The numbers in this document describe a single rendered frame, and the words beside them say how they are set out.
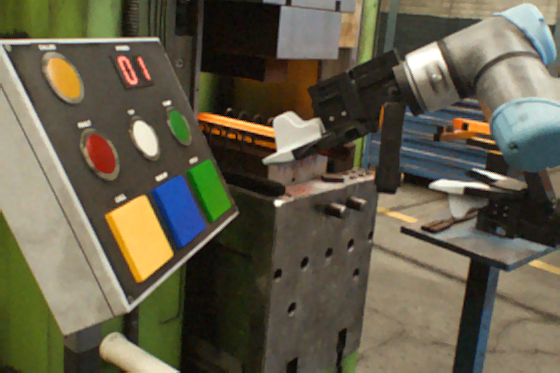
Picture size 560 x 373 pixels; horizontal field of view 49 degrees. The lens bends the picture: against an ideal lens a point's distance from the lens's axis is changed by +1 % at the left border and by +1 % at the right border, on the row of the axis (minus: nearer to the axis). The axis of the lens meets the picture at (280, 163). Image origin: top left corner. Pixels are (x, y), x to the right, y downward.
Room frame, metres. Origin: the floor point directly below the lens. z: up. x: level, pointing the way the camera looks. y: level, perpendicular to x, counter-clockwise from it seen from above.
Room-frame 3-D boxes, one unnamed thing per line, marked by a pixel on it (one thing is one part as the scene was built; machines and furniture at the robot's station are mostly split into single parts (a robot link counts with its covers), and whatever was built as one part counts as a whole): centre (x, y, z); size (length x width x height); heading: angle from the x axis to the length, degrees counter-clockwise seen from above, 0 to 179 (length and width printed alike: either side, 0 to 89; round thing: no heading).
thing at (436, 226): (1.72, -0.59, 0.75); 0.60 x 0.04 x 0.01; 139
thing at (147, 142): (0.71, 0.16, 1.09); 0.05 x 0.03 x 0.04; 142
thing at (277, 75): (1.40, 0.14, 1.14); 0.30 x 0.07 x 0.06; 52
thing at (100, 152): (0.62, 0.19, 1.09); 0.05 x 0.03 x 0.04; 142
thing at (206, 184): (0.80, 0.10, 1.01); 0.07 x 0.05 x 0.07; 167
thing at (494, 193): (0.97, -0.34, 1.00); 0.09 x 0.05 x 0.02; 88
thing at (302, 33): (1.35, 0.13, 1.22); 0.42 x 0.20 x 0.10; 52
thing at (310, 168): (1.35, 0.13, 0.96); 0.42 x 0.20 x 0.09; 52
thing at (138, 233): (0.61, 0.14, 1.01); 0.07 x 0.05 x 0.07; 167
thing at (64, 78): (0.63, 0.23, 1.16); 0.05 x 0.03 x 0.04; 142
